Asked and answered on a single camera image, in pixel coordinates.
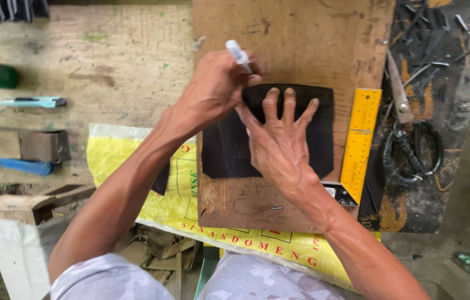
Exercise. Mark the blue flat tool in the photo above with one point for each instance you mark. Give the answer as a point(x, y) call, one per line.
point(20, 166)

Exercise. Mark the grey camouflage shorts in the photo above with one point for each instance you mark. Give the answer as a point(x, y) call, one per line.
point(110, 279)

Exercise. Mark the brown rectangular block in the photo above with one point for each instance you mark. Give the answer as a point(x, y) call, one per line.
point(22, 144)

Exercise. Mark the person's right hand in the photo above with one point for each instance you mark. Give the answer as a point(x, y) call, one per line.
point(281, 150)

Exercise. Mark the black leather sheet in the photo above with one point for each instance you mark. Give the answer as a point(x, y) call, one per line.
point(226, 150)

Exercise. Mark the person's left hand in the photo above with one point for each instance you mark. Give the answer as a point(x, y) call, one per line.
point(210, 91)

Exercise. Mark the light blue utility knife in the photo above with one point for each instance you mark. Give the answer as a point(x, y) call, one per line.
point(31, 102)

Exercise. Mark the yellow try square ruler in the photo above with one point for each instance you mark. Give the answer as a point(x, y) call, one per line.
point(361, 137)

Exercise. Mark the small black leather scrap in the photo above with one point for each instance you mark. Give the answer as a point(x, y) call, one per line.
point(162, 181)

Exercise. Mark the heap of cardboard scraps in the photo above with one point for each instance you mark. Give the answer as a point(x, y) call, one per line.
point(160, 254)

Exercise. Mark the person's left fingers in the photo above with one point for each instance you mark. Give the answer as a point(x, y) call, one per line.
point(246, 80)

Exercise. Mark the white marker pen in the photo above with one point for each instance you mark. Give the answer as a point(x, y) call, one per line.
point(238, 54)

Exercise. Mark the brown wooden work board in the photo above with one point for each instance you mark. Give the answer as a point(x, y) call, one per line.
point(301, 41)

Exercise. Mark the green stool frame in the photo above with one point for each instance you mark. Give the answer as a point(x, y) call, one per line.
point(206, 271)

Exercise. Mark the long black leather strip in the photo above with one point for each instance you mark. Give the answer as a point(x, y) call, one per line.
point(373, 187)

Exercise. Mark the dark mat with scraps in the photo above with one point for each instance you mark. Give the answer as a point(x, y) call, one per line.
point(435, 41)

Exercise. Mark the bundle of black strips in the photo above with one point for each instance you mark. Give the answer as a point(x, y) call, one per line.
point(8, 9)

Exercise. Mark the white wooden bench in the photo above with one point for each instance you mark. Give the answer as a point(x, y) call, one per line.
point(14, 233)

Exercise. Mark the yellow woven plastic sack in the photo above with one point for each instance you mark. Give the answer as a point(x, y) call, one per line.
point(176, 200)

